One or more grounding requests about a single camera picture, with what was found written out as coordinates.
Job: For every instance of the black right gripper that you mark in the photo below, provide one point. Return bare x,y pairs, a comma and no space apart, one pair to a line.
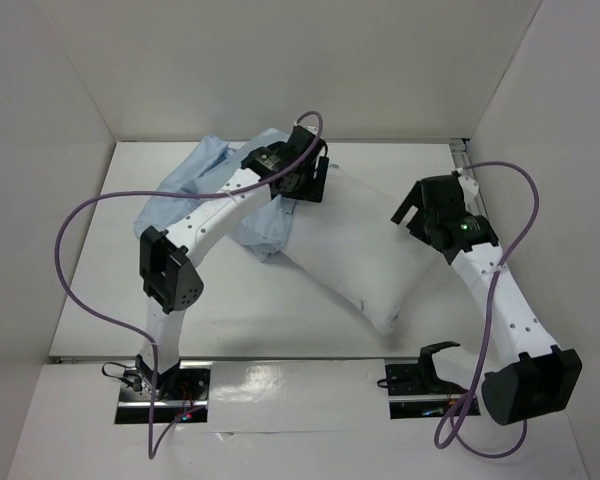
419,215

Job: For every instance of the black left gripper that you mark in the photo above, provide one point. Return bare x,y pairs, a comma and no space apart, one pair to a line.
310,190

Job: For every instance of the white pillow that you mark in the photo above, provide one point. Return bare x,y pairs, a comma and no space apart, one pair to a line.
348,244

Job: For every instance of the light blue pillowcase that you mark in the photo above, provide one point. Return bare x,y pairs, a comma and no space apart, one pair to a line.
207,169

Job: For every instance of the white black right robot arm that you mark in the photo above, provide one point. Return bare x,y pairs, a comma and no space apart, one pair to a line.
538,377

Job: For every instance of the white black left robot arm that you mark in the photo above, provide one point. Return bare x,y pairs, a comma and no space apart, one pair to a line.
169,259

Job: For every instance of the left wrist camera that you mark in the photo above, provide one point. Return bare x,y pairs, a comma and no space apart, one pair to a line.
304,139

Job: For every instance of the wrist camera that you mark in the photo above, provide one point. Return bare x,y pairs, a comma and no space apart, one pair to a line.
468,184
304,139

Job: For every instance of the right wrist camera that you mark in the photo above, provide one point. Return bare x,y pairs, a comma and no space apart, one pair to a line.
468,184

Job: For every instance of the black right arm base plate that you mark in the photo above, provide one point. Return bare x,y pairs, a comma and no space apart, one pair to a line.
413,395

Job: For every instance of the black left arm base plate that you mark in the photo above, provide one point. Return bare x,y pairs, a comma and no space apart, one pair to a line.
184,396

